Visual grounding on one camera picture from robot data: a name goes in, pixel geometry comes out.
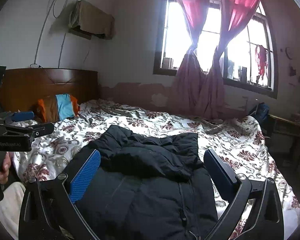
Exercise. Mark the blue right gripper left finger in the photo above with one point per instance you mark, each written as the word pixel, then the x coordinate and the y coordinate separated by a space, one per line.
pixel 48 209

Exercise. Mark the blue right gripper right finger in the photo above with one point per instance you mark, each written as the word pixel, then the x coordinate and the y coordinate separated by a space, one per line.
pixel 265 220

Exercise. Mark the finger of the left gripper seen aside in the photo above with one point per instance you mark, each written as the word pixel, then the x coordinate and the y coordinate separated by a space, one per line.
pixel 22 123

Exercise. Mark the black padded winter jacket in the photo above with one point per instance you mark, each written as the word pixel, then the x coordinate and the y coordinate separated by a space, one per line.
pixel 147 187

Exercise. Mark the left hand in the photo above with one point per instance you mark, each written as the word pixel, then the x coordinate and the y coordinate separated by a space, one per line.
pixel 4 171

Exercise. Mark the brown wooden headboard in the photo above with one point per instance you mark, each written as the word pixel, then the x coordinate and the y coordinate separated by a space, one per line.
pixel 21 88

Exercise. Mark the orange blue brown pillow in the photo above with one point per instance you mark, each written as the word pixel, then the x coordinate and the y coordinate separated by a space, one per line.
pixel 55 108

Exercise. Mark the floral bed quilt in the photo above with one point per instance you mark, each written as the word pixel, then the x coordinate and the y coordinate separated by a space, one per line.
pixel 239 143

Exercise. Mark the wooden side table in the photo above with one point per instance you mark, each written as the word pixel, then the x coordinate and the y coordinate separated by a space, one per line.
pixel 278 125

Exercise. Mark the blue bag by bed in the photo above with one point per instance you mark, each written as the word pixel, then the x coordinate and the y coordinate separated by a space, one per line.
pixel 260 113

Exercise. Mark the dark framed window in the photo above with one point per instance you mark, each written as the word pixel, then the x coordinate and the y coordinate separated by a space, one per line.
pixel 238 62

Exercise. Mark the red garment outside window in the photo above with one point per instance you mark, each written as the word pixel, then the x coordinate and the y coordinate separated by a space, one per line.
pixel 261 60

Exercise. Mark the pink curtain left panel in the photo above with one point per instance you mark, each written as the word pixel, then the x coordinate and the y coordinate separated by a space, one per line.
pixel 190 76

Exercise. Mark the cloth covered wall unit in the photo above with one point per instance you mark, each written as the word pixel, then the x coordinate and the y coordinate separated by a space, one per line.
pixel 90 20

